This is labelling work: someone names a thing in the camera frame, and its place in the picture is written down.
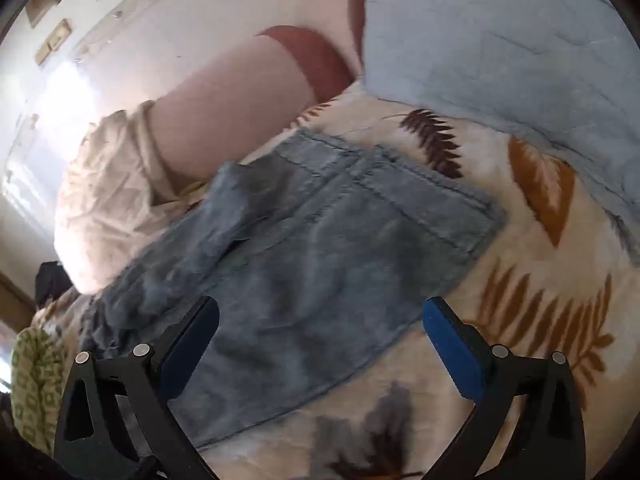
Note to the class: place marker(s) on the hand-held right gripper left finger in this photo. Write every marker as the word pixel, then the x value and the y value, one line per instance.
pixel 189 347

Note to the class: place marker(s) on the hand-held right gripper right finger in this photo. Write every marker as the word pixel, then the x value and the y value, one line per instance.
pixel 452 347

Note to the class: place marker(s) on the blue denim pants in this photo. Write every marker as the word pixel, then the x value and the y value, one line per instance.
pixel 310 285

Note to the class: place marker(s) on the leaf print fleece blanket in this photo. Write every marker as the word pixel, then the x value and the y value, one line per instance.
pixel 525 310

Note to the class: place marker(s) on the dark cloth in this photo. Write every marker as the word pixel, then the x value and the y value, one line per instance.
pixel 52 282

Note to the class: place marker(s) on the green patterned knit blanket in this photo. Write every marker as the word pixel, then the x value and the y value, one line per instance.
pixel 35 390

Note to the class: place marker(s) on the crumpled cream pillow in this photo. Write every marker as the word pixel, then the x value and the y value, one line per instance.
pixel 110 200

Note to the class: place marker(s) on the wooden furniture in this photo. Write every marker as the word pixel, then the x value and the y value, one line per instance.
pixel 15 305

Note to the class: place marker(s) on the wooden wall frame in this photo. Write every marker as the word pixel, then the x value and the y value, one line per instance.
pixel 52 42
pixel 42 2

